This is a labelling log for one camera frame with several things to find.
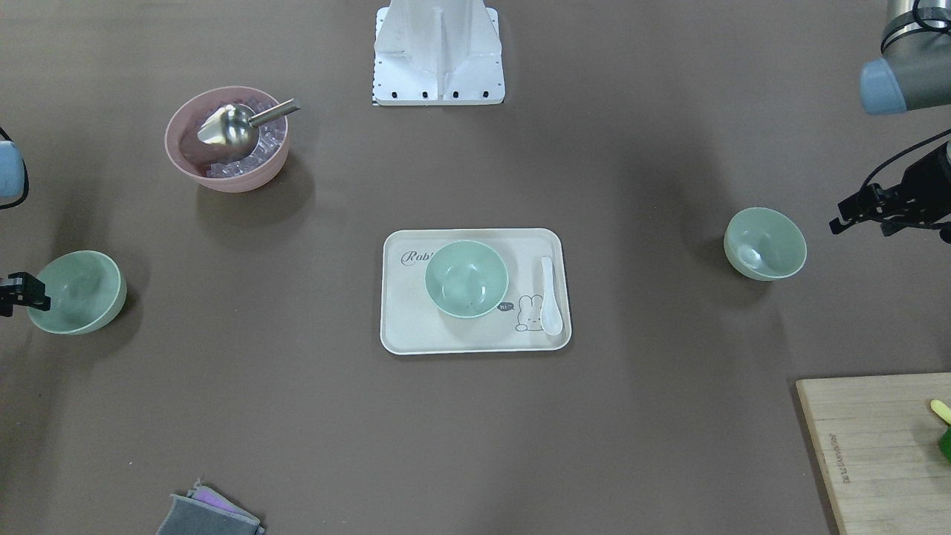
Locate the wooden cutting board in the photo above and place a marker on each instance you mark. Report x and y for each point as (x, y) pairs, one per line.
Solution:
(877, 444)

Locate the white ceramic spoon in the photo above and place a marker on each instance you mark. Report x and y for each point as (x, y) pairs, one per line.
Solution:
(551, 318)

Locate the green lime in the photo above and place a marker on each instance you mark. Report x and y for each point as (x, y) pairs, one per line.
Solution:
(944, 444)

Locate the black empty gripper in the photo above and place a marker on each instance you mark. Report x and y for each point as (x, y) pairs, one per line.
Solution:
(20, 289)

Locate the green bowl on tray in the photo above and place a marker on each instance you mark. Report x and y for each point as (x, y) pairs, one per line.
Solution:
(466, 279)

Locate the grey folded cloth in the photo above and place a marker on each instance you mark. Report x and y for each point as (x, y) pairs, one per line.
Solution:
(203, 510)

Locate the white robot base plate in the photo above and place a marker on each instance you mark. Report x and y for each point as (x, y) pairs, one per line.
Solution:
(437, 53)

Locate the cream rabbit serving tray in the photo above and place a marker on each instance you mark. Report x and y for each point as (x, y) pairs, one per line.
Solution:
(411, 324)

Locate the grey robot arm empty gripper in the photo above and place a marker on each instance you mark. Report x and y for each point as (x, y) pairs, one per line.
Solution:
(15, 184)

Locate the green bowl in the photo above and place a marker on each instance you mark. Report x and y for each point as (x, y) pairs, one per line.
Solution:
(466, 279)
(87, 291)
(764, 244)

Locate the metal ice scoop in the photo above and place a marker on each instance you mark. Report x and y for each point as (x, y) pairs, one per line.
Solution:
(236, 126)

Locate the pink bowl with ice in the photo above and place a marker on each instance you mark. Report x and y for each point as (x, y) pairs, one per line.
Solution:
(255, 170)

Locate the black gripper with bowl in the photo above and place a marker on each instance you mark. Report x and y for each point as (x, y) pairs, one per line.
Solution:
(930, 180)

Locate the grey robot arm with bowl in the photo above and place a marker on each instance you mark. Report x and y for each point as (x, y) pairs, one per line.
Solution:
(912, 73)

